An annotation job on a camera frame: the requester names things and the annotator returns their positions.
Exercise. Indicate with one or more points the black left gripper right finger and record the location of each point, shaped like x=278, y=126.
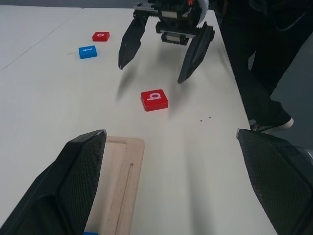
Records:
x=281, y=191

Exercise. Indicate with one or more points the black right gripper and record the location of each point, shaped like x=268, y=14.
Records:
x=173, y=14

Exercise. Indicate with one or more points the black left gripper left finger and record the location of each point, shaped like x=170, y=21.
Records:
x=61, y=195

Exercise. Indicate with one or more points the red letter b block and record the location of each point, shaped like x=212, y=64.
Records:
x=154, y=100

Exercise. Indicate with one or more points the red letter o block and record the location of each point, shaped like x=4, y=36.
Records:
x=100, y=36

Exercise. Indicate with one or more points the blue letter t block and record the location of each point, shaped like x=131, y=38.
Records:
x=87, y=52

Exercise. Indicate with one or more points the blue letter o block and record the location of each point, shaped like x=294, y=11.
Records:
x=90, y=233

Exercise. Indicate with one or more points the wooden letter tray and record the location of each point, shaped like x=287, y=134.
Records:
x=122, y=176

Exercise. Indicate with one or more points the black shoe with white sole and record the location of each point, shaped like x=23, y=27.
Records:
x=274, y=127

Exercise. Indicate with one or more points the person in black trousers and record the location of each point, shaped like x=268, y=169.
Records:
x=254, y=54

